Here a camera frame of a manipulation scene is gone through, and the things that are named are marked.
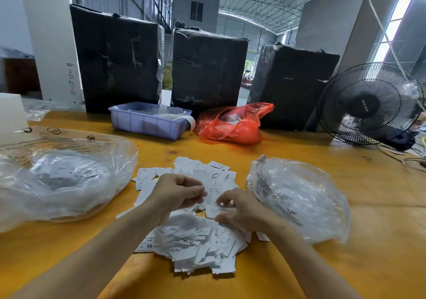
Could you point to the person's right hand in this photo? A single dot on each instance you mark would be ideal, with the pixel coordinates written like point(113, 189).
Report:
point(246, 210)

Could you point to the person's left hand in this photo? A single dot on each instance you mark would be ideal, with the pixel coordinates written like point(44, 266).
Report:
point(173, 194)

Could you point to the pile of white labels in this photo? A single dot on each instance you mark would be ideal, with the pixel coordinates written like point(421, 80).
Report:
point(193, 239)

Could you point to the clear plastic bag black print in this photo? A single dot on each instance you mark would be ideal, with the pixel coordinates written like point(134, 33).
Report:
point(303, 199)

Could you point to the large clear bag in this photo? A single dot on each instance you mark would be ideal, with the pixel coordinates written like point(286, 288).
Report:
point(65, 179)

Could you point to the person's left forearm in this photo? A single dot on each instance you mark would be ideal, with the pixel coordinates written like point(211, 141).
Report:
point(83, 259)

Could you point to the person's right forearm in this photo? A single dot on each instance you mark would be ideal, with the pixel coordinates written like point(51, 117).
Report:
point(316, 269)

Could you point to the red plastic bag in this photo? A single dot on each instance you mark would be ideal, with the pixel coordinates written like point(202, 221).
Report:
point(234, 124)

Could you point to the blue plastic bin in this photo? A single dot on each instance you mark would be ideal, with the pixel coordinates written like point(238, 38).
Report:
point(145, 121)

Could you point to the large black wrapped bale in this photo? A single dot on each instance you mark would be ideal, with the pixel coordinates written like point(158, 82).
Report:
point(210, 71)
point(294, 88)
point(116, 59)

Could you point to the black table fan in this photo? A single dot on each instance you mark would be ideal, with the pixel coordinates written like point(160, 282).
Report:
point(369, 104)

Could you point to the white foam box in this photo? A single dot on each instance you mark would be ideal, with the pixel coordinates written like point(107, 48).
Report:
point(12, 114)

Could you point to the grey cabin with window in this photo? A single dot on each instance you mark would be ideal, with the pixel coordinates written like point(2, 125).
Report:
point(196, 11)

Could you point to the brown wooden cabinet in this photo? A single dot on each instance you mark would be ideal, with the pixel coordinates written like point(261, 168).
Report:
point(21, 76)

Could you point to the white pillar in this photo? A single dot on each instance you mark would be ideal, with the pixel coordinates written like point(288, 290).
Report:
point(52, 39)

